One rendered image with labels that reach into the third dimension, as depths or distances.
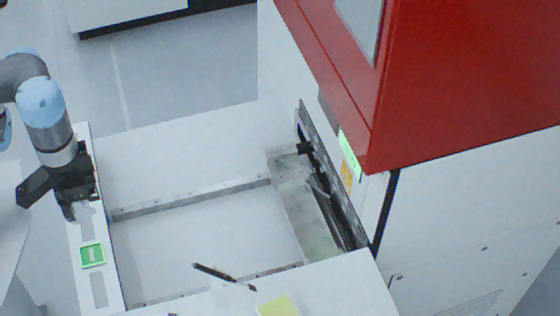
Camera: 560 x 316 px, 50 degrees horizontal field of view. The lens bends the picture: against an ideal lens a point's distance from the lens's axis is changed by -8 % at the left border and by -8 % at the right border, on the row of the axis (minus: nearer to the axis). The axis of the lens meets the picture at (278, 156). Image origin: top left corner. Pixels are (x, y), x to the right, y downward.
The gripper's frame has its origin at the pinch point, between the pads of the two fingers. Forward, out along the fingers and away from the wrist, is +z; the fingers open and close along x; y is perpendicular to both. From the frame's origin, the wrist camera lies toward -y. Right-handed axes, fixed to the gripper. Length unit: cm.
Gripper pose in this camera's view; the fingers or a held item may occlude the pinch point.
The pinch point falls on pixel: (72, 219)
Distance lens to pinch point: 129.7
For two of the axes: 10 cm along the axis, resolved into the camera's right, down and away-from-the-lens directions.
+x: -3.1, -7.4, 5.9
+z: -0.2, 6.3, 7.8
